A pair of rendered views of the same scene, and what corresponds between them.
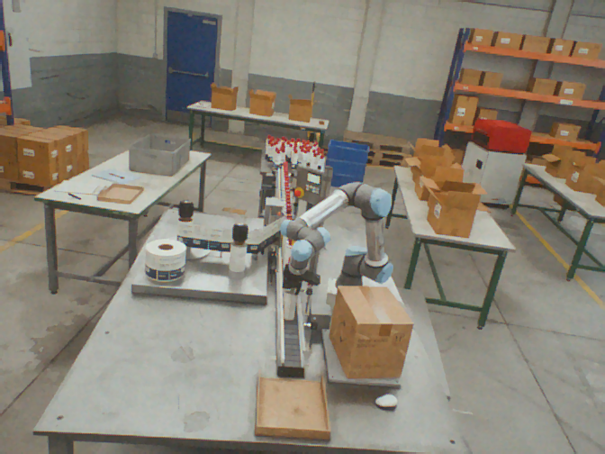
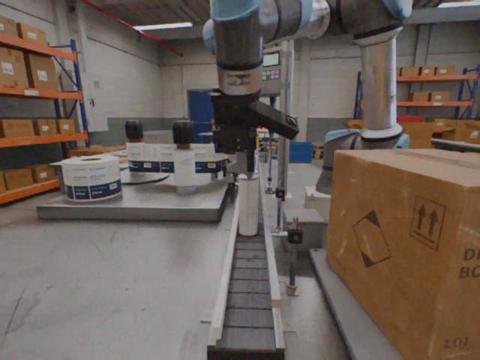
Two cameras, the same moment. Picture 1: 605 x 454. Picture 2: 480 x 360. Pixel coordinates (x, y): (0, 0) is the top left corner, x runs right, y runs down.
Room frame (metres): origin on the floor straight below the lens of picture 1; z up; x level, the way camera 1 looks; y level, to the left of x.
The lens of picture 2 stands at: (1.39, -0.07, 1.19)
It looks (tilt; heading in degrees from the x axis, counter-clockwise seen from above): 14 degrees down; 8
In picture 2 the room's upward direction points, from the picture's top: straight up
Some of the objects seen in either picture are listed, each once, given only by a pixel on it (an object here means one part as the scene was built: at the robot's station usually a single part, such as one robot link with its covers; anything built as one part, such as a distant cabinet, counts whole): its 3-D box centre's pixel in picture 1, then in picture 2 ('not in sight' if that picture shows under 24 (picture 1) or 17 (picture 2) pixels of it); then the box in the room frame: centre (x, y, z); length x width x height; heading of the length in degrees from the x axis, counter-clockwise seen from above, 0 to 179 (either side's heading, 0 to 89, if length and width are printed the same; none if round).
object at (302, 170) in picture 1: (312, 184); (271, 73); (2.60, -0.02, 1.38); 0.17 x 0.10 x 0.19; 61
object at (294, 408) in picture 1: (292, 402); not in sight; (1.50, -0.06, 0.85); 0.30 x 0.26 x 0.04; 6
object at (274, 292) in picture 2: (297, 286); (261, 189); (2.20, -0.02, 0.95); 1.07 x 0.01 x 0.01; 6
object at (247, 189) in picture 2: (291, 299); (247, 197); (2.02, 0.00, 0.98); 0.05 x 0.05 x 0.20
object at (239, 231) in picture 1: (239, 249); (184, 157); (2.38, 0.32, 1.03); 0.09 x 0.09 x 0.30
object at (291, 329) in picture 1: (286, 276); (250, 191); (2.49, 0.05, 0.86); 1.65 x 0.08 x 0.04; 6
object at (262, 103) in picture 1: (262, 102); not in sight; (8.11, 0.93, 0.96); 0.43 x 0.42 x 0.37; 84
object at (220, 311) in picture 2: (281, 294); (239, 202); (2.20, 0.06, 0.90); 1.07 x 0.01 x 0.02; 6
